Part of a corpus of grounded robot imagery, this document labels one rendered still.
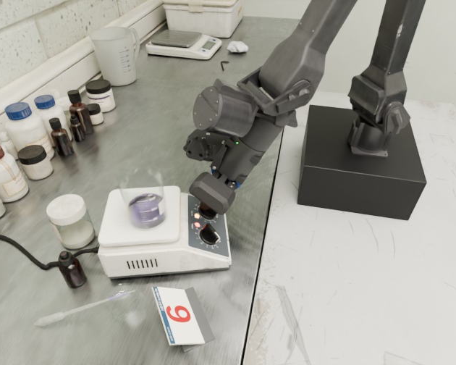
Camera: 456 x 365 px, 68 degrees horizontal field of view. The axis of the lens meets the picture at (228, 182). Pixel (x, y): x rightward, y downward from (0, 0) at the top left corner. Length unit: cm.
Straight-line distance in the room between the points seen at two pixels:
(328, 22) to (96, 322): 51
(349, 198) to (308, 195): 8
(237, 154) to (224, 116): 9
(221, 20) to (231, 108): 114
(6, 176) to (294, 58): 57
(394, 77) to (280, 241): 32
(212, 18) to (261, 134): 112
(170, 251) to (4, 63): 68
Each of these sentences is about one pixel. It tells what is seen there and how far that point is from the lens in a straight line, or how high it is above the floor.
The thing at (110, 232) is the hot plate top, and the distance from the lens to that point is 54.
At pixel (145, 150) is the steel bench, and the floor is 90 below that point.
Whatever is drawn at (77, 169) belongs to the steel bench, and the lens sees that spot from 84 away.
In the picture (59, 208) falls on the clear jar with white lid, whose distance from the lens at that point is 63.
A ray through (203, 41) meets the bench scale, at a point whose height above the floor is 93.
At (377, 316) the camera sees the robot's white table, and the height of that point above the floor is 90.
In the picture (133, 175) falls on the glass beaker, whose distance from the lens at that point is 53.
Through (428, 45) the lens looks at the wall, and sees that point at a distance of 201.
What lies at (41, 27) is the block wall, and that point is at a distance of 114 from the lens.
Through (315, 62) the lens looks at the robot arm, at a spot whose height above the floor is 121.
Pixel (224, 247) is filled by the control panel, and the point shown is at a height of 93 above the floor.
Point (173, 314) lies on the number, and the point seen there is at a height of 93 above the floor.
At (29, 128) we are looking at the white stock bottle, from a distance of 85.
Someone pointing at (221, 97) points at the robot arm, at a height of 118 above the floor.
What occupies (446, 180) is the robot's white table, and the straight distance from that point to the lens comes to 88.
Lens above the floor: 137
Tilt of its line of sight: 40 degrees down
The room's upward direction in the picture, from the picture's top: straight up
